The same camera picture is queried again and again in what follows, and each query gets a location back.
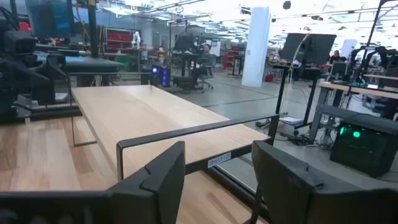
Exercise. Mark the blue panel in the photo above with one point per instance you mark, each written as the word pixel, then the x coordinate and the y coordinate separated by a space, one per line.
pixel 49 15

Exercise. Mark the red storage rack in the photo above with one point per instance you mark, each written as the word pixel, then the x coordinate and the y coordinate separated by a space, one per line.
pixel 118 39
pixel 231 57

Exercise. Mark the black workstation desk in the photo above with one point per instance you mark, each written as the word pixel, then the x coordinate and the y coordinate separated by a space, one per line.
pixel 186 62

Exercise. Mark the wooden top grey desk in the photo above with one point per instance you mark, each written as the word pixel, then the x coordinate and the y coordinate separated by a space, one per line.
pixel 357 88

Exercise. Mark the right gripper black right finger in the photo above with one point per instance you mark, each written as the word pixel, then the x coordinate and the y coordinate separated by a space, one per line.
pixel 286 193

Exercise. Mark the black vertical post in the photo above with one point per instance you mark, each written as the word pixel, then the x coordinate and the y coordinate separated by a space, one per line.
pixel 92 28

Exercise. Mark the small desk monitor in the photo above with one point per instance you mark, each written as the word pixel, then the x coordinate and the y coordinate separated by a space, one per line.
pixel 339 69

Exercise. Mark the wooden shelf black metal frame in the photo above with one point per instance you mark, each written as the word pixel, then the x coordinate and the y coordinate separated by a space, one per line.
pixel 140 118

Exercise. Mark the black panel on stand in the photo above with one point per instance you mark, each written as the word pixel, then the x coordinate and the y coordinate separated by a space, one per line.
pixel 308 48

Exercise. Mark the person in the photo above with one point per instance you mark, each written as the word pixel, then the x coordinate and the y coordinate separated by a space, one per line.
pixel 205 59
pixel 335 57

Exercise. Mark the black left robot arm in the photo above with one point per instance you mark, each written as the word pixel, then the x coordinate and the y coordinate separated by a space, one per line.
pixel 12 77

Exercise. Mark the black computer tower green lights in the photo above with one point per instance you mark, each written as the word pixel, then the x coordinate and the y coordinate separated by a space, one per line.
pixel 363 152

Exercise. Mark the small white robot arm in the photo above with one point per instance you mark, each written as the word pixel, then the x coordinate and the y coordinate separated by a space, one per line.
pixel 136 39

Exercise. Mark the grey office chair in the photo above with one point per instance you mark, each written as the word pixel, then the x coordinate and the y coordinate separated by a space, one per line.
pixel 208 74

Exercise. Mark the white pillar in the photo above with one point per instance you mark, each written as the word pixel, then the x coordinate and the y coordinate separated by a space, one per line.
pixel 256 46

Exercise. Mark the dark top table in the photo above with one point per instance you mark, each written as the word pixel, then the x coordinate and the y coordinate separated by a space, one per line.
pixel 93 63

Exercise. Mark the black workstation robot arm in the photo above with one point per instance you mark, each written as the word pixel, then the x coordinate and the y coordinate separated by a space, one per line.
pixel 376 57

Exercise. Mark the black computer tower blue lights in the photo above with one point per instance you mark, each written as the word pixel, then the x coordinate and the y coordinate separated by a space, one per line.
pixel 160 76

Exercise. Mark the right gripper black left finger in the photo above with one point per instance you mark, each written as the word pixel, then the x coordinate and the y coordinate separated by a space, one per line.
pixel 155 193

